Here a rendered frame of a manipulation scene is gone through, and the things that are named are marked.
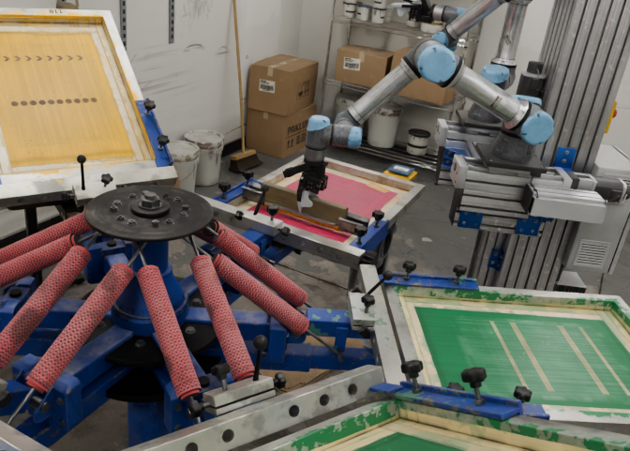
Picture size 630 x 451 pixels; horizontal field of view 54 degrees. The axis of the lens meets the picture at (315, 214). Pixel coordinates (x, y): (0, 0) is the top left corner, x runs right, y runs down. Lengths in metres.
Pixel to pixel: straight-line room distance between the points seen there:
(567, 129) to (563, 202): 0.37
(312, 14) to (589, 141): 4.05
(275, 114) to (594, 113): 3.44
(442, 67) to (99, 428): 1.96
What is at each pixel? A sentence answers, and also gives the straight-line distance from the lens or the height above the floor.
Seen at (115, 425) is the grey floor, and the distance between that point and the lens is 2.84.
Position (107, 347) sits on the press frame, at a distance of 1.56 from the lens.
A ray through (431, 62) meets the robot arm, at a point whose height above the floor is 1.60.
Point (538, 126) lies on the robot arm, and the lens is 2.24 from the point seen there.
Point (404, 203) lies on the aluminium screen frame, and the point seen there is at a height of 0.99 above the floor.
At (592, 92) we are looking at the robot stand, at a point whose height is 1.51.
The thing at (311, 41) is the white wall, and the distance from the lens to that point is 6.30.
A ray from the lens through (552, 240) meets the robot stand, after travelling 2.82.
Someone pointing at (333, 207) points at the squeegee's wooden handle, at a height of 1.05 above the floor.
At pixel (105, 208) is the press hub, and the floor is 1.31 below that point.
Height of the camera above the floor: 1.97
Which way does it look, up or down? 25 degrees down
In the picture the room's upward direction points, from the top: 7 degrees clockwise
